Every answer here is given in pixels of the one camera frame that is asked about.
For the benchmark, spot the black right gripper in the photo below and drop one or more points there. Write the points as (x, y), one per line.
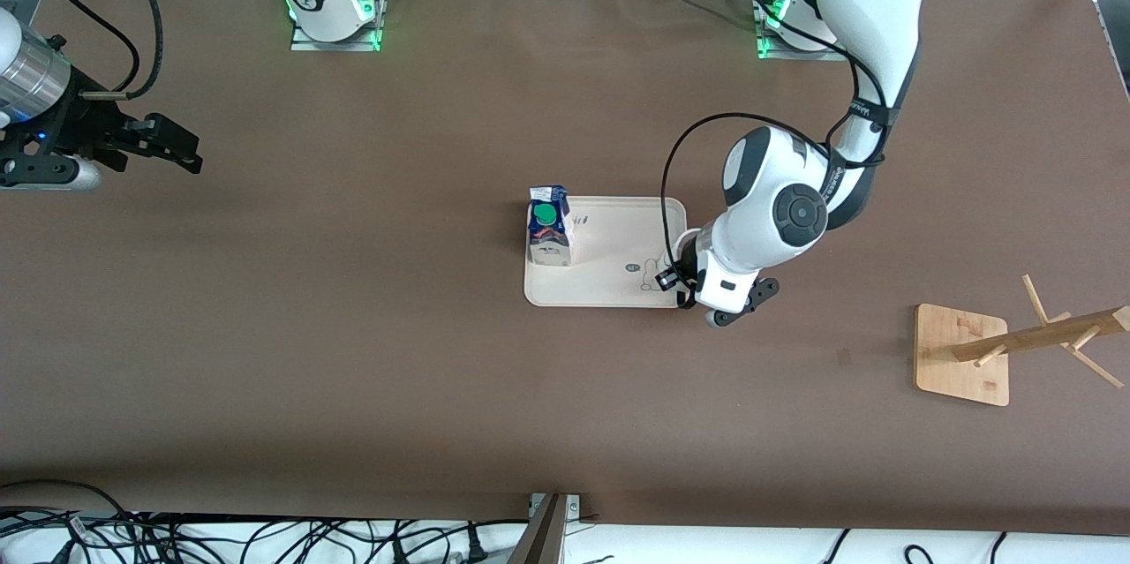
(78, 126)

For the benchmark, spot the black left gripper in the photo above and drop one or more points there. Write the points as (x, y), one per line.
(681, 269)

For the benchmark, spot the blue white milk carton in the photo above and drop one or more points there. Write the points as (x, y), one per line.
(549, 237)

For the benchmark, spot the cream rabbit print tray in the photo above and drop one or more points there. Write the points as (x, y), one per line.
(609, 237)

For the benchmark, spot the grey aluminium beam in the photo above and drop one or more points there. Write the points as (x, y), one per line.
(543, 542)

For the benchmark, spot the wooden mug tree rack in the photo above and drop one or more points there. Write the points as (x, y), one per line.
(953, 370)

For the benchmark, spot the black power plug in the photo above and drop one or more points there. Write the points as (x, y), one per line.
(475, 545)

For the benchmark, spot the metal corner bracket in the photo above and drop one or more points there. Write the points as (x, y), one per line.
(572, 507)

